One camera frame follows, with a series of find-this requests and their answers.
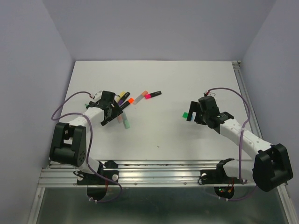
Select green highlighter cap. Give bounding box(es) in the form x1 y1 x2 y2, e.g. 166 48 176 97
182 112 188 119

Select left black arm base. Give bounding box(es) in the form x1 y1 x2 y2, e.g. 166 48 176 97
73 161 123 203

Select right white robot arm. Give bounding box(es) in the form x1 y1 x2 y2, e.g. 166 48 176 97
186 96 293 192

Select black highlighter purple cap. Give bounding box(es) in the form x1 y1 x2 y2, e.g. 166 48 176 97
118 92 130 105

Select aluminium rail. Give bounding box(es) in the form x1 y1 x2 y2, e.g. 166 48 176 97
41 160 287 187
232 61 262 138

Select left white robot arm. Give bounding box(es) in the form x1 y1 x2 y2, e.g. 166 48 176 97
50 91 123 184

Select black highlighter pink cap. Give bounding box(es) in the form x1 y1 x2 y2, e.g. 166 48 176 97
145 91 162 99

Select yellow translucent highlighter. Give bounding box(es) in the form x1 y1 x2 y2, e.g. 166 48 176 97
119 91 126 98

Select black highlighter orange cap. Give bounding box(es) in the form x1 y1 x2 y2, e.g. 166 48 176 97
120 98 134 110

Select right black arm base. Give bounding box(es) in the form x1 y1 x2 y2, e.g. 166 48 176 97
198 158 241 201

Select aluminium front rail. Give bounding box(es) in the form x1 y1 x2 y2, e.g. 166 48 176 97
41 160 287 187

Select aluminium right rail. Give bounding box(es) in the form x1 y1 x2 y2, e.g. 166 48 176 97
232 61 262 138

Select translucent highlighter mint green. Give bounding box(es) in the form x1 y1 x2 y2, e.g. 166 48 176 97
121 112 130 129

